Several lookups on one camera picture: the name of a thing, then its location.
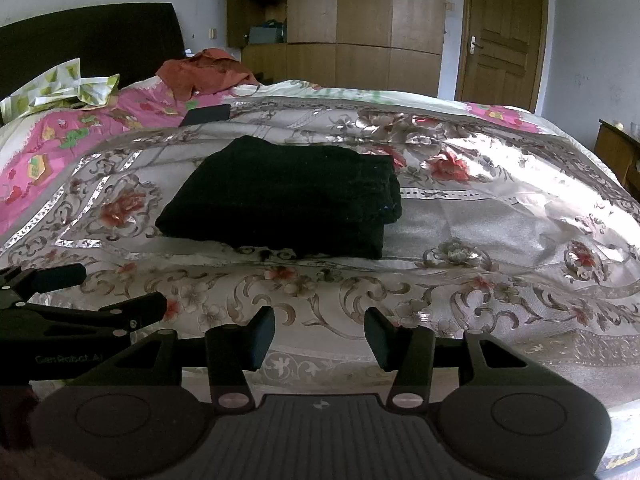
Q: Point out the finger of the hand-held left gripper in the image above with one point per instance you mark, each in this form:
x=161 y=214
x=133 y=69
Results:
x=125 y=312
x=55 y=277

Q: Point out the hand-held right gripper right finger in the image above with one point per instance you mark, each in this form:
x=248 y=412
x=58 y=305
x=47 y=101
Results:
x=377 y=337

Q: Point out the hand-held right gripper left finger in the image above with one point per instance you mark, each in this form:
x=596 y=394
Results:
x=264 y=335

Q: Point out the black pants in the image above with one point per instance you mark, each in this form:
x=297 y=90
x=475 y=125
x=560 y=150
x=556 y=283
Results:
x=280 y=195

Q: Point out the pink printed quilt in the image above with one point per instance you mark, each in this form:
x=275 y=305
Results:
x=65 y=125

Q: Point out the floral satin bedspread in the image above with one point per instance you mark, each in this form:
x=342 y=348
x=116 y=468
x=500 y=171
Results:
x=500 y=210

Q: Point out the green and white pillow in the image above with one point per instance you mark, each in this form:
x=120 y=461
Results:
x=60 y=82

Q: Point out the black phone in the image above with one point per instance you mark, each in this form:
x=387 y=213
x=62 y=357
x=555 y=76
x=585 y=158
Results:
x=207 y=115

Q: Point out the dark wooden headboard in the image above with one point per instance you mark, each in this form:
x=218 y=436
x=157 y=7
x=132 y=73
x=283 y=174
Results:
x=100 y=35

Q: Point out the red cloth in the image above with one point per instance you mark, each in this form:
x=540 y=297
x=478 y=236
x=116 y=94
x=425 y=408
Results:
x=210 y=72

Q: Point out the teal bag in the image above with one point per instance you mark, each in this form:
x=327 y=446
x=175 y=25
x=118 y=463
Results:
x=267 y=35

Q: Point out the wooden side table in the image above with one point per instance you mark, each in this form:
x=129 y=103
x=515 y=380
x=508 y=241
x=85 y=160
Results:
x=612 y=150

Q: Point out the wooden wardrobe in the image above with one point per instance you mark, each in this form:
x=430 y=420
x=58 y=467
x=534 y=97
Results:
x=360 y=10

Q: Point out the wooden door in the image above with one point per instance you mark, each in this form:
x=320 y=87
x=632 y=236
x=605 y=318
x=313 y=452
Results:
x=505 y=35

